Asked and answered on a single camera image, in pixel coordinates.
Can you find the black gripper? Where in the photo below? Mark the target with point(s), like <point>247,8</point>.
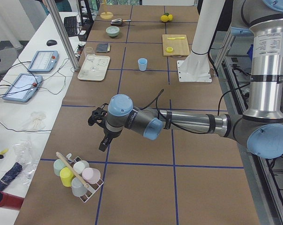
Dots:
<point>110,134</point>

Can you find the light blue plastic cup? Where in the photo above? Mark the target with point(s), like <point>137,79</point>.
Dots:
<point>142,64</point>

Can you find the lemon slice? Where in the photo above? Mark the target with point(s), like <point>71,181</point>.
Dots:
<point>169,49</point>

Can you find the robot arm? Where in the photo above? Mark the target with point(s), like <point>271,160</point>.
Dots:
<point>259,128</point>

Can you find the pink cup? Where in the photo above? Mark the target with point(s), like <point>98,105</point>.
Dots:
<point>91,175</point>

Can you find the yellow cup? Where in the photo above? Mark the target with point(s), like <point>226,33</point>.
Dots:
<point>66,177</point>

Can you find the mint green cup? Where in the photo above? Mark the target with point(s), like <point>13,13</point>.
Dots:
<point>58,165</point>

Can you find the pale grey cup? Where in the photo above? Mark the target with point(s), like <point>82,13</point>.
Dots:
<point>78,188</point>

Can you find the whole yellow lemon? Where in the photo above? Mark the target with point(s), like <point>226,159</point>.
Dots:
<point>164,18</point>

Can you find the white crumpled cloth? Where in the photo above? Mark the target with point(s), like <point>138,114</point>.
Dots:
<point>35,122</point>

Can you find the cream bear tray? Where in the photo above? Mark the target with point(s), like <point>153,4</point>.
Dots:
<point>94,71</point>

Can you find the clear plastic bag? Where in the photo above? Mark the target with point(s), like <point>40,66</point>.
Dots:
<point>26,157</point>

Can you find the blue plaid cloth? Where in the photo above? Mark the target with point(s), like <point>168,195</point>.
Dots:
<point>10,175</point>

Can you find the clear wine glass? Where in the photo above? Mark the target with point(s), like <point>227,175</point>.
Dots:
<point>89,53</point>

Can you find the grey folded cloth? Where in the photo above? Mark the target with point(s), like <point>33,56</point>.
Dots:
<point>103,48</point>

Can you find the near teach pendant tablet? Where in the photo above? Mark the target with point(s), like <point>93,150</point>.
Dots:
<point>23,88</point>

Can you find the teach pendant tablet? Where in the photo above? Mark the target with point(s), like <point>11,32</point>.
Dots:
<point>23,88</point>
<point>43,61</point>

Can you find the far teach pendant tablet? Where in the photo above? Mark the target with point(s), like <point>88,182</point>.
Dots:
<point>43,61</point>

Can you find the black power strip box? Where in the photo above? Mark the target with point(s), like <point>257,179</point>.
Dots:
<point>82,36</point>

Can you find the green bowl of ice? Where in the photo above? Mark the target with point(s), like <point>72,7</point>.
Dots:
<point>112,31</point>

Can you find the black computer mouse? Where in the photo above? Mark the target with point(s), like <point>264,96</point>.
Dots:
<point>51,42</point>

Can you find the wooden cutting board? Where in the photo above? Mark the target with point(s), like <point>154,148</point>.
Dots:
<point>180,46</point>

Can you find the red cylinder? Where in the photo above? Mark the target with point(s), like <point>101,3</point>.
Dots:
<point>9,201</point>

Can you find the metal ice scoop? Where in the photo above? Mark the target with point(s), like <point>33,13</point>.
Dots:
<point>119,21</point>

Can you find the yellow plastic knife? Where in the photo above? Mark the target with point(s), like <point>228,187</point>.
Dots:
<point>174,38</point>

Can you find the black keyboard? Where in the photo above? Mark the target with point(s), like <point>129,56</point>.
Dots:
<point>71,26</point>

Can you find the wooden paper towel stand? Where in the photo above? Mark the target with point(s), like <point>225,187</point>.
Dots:
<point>105,14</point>

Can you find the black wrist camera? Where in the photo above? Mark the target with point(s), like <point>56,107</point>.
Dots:
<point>98,116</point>

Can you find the wooden rack handle rod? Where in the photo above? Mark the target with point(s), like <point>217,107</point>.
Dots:
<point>63,159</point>

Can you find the white wire cup rack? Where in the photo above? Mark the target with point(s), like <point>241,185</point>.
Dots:
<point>93,188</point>

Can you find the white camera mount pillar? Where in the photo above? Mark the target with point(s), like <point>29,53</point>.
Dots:
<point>195,68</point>

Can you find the aluminium frame post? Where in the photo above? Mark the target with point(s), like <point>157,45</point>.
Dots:
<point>51,5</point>

